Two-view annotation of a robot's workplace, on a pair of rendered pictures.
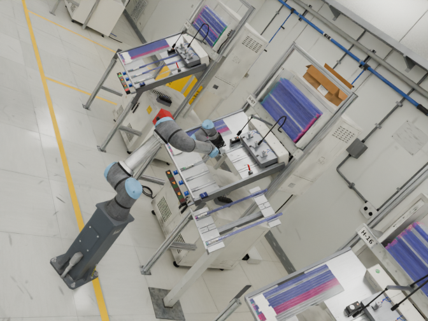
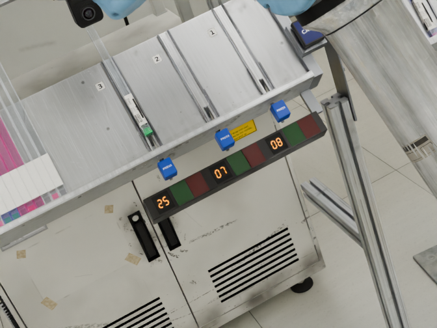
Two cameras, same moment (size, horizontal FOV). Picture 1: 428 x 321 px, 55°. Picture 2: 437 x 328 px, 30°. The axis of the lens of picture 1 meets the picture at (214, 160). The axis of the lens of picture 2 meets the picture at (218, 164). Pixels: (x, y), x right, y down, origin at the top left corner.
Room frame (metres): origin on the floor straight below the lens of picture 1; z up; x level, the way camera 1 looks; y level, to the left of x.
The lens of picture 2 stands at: (1.98, 1.12, 1.35)
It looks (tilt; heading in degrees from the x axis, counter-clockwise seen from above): 30 degrees down; 303
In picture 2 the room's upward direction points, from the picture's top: 21 degrees counter-clockwise
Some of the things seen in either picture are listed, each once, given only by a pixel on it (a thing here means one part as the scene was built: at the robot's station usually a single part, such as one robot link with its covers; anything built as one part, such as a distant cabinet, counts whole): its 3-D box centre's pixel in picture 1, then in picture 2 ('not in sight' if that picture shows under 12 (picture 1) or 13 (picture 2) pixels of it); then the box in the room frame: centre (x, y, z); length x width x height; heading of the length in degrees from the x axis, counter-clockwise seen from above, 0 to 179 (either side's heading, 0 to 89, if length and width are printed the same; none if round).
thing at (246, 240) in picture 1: (207, 217); (127, 199); (3.19, -0.27, 0.31); 0.70 x 0.65 x 0.62; 46
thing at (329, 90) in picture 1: (331, 85); not in sight; (3.36, -0.35, 1.82); 0.68 x 0.30 x 0.20; 46
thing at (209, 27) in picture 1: (189, 76); not in sight; (4.22, 0.76, 0.95); 1.35 x 0.82 x 1.90; 136
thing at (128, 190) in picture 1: (129, 191); not in sight; (2.07, 0.27, 0.72); 0.13 x 0.12 x 0.14; 69
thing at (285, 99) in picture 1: (292, 110); not in sight; (3.07, -0.22, 1.52); 0.51 x 0.13 x 0.27; 46
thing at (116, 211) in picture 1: (120, 206); not in sight; (2.07, 0.27, 0.60); 0.15 x 0.15 x 0.10
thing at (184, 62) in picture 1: (160, 92); not in sight; (4.06, 0.89, 0.66); 1.01 x 0.73 x 1.31; 136
